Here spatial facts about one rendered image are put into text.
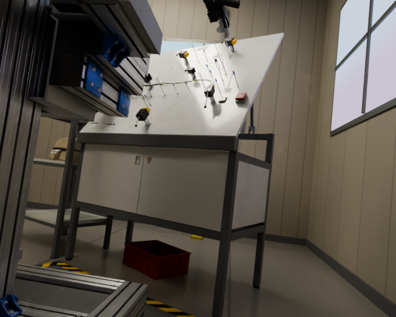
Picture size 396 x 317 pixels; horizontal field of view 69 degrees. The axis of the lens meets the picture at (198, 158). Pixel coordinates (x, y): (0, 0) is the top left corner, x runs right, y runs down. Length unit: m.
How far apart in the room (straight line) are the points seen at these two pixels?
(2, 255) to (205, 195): 0.90
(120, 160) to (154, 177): 0.30
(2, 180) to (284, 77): 3.51
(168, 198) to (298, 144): 2.47
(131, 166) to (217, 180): 0.59
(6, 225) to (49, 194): 3.49
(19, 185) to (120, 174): 1.00
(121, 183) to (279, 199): 2.33
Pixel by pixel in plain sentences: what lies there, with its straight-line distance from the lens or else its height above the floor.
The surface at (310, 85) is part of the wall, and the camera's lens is 3.99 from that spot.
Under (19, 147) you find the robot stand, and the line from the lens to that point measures 0.90.
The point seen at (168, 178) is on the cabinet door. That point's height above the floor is 0.63.
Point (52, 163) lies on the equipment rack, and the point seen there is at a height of 0.64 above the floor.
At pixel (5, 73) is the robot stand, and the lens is 0.86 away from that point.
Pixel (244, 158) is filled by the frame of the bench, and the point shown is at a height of 0.78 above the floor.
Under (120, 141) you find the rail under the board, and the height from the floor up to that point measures 0.82.
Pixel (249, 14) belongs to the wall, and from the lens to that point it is 4.29.
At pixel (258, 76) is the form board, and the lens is 1.77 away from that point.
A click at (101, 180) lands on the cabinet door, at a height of 0.57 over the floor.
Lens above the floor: 0.64
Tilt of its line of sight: 4 degrees up
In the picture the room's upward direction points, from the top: 7 degrees clockwise
